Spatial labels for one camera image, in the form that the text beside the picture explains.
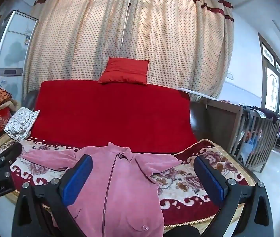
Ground white window sill board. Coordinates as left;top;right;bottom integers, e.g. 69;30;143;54
177;87;219;101

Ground red pillow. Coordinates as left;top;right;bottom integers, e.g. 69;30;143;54
98;57;149;86

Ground wooden framed window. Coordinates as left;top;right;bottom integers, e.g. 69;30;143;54
258;32;280;118

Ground dotted beige curtain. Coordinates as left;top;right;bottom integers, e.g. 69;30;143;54
23;0;235;102

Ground pink zip jacket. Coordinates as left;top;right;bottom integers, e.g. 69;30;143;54
22;142;183;237

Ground red floral blanket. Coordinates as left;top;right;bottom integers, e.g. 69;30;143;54
0;138;250;228

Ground brown leather sofa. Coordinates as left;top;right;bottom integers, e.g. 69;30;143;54
23;90;208;141

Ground plain red blanket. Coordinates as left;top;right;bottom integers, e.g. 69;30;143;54
29;80;198;151

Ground black and white patterned cloth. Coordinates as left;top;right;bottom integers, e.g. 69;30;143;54
4;107;40;142

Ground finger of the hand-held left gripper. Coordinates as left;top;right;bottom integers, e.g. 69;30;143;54
0;142;23;172

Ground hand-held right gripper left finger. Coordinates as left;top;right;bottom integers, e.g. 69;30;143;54
12;154;93;237

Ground brown wooden crib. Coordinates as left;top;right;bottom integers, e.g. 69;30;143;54
199;97;280;173

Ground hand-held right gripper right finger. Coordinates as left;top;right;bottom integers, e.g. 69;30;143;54
194;155;275;237

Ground dark clothes on crib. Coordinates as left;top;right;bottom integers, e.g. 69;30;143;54
244;106;279;124

